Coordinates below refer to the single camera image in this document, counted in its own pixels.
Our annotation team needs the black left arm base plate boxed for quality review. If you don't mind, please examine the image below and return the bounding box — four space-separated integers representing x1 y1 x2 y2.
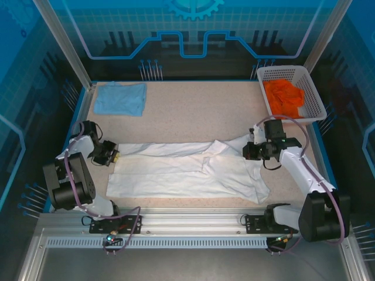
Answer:
89 215 144 234

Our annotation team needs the aluminium mounting rail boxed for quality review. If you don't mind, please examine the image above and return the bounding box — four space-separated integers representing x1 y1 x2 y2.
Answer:
37 207 352 235

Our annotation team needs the white t-shirt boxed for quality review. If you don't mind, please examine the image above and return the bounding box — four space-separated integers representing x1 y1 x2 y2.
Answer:
105 135 271 205

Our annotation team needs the light blue folded t-shirt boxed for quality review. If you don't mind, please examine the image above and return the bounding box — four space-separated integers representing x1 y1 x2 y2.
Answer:
93 81 148 117

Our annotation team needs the slotted white cable duct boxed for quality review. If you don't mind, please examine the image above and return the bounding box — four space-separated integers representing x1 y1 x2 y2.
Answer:
45 237 269 249

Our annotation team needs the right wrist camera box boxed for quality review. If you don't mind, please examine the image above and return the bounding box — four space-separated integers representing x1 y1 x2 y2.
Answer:
248 124 265 145

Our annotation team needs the aluminium frame post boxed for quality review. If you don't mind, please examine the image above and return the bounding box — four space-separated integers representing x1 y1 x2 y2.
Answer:
303 0 352 74
32 0 95 90

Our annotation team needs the aluminium side rail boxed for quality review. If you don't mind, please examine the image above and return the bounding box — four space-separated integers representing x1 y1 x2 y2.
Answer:
49 84 96 213

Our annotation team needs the white perforated plastic basket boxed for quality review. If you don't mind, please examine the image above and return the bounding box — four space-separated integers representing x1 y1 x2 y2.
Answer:
257 66 328 126

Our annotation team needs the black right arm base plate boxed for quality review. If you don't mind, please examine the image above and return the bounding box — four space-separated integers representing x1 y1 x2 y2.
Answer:
244 215 299 234

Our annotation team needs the orange t-shirt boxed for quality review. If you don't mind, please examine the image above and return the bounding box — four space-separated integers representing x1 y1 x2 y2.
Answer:
262 78 305 119

